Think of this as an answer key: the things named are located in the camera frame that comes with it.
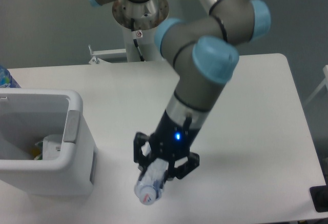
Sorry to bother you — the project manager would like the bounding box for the white frame at right edge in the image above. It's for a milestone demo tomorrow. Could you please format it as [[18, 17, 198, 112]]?
[[304, 65, 327, 107]]

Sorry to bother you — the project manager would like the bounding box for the white plastic trash can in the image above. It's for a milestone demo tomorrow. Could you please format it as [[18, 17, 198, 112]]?
[[1, 88, 97, 196]]

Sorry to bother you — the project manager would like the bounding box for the yellow green trash wrapper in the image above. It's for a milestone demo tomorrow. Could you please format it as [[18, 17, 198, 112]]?
[[31, 140, 43, 160]]

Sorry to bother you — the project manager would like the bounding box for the crushed clear plastic bottle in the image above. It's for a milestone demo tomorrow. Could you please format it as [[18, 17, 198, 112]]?
[[134, 158, 169, 206]]

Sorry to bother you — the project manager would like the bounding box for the white plastic pouch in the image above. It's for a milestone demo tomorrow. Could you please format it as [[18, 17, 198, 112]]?
[[43, 134, 63, 160]]

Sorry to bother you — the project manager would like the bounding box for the black device at table edge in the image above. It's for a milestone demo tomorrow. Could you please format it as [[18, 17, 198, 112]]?
[[310, 185, 327, 213]]

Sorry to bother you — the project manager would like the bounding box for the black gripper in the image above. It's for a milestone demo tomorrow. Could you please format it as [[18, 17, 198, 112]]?
[[133, 112, 200, 181]]

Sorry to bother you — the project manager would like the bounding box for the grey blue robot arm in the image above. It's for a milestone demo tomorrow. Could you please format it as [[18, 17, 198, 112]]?
[[89, 0, 271, 180]]

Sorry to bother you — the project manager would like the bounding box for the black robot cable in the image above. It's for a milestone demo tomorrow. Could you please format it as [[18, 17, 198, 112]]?
[[130, 17, 146, 62]]

